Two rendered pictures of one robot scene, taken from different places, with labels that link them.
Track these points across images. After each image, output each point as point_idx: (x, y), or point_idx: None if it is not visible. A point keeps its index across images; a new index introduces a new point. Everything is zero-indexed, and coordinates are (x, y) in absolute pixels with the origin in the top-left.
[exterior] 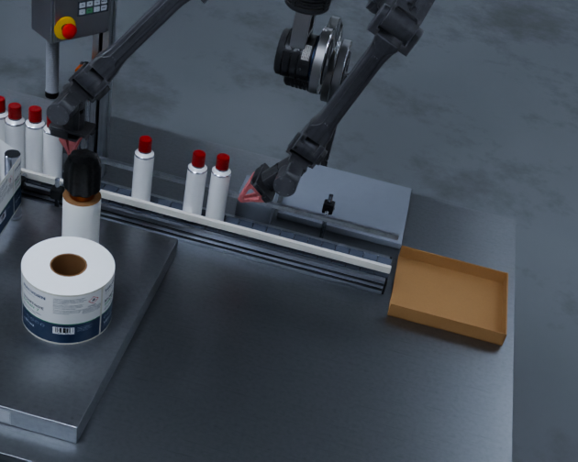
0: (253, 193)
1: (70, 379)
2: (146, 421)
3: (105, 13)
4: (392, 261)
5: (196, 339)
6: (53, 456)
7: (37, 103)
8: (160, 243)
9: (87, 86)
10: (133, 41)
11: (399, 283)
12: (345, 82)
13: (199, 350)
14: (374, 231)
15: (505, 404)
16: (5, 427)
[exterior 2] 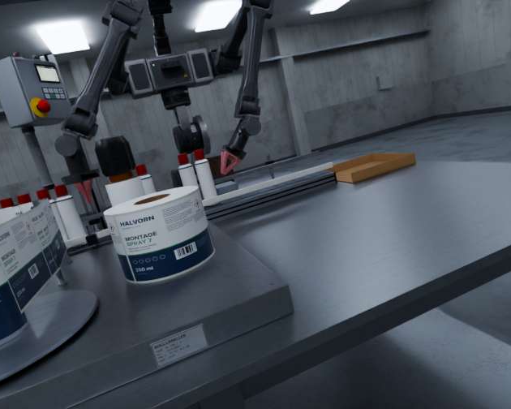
0: (229, 165)
1: (229, 273)
2: (321, 268)
3: (66, 101)
4: None
5: (278, 234)
6: (290, 333)
7: None
8: None
9: (79, 124)
10: (100, 75)
11: (337, 178)
12: (248, 47)
13: (289, 234)
14: (306, 155)
15: (463, 163)
16: (206, 353)
